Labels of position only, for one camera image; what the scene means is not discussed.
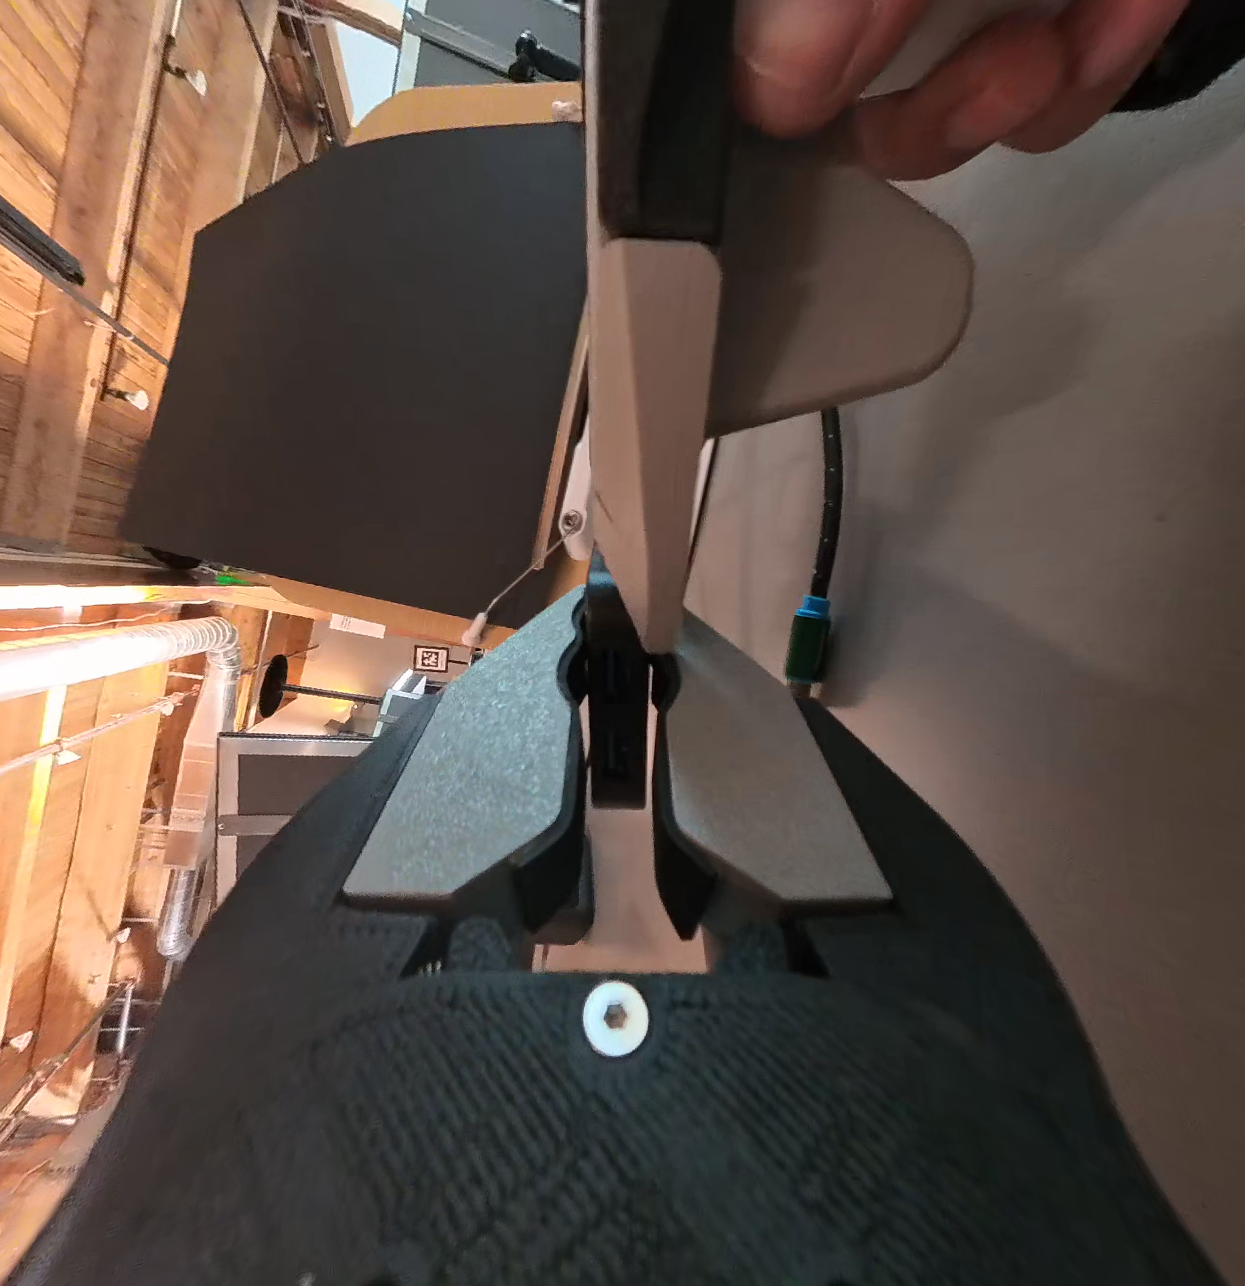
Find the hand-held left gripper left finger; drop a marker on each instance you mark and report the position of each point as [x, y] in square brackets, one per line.
[482, 763]

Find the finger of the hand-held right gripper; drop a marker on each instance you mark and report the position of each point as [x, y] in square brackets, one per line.
[642, 401]
[834, 300]

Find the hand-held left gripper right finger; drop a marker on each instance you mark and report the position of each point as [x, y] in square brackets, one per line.
[764, 793]

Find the dark grey USB hub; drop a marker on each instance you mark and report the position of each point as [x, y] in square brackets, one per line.
[618, 733]

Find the person's right hand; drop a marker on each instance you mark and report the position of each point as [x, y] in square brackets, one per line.
[983, 59]

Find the silver computer monitor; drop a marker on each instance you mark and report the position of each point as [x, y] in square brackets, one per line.
[361, 351]

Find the silver ventilation duct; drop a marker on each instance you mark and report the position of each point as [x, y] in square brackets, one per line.
[101, 652]

